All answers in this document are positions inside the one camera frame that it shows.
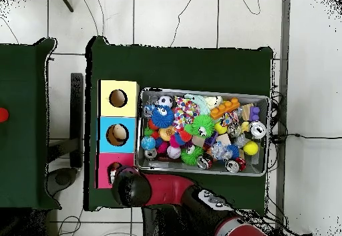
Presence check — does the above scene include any large green spiky ball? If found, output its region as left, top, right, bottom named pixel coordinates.
left=184, top=114, right=216, bottom=140

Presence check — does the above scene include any colourful polka dot cloth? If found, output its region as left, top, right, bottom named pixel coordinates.
left=172, top=96, right=201, bottom=130
left=219, top=110, right=241, bottom=130

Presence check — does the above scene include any orange building block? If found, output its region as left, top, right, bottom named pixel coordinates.
left=209, top=97, right=240, bottom=120

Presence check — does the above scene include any wooden box with three holes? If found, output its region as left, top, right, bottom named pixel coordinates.
left=94, top=79, right=140, bottom=189

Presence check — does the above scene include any blue globe ball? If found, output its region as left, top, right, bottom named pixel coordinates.
left=140, top=136, right=156, bottom=151

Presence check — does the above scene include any black upright panel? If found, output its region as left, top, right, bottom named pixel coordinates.
left=46, top=72, right=85, bottom=197

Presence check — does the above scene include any blue spiky ball with eyes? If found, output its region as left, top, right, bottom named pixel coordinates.
left=150, top=104, right=175, bottom=128

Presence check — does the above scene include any black and white soccer ball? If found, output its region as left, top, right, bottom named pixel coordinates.
left=156, top=94, right=174, bottom=108

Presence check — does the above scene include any mint green cloth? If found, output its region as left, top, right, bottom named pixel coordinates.
left=183, top=93, right=212, bottom=115

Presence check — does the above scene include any cream yellow cloth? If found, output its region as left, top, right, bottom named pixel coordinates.
left=204, top=95, right=223, bottom=110

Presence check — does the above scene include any silver metal can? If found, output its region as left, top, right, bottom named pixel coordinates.
left=248, top=120, right=267, bottom=140

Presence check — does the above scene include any silver wire mesh bin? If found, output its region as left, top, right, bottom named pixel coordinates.
left=134, top=87, right=271, bottom=177

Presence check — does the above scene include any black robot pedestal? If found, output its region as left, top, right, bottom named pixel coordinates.
left=142, top=206, right=188, bottom=236

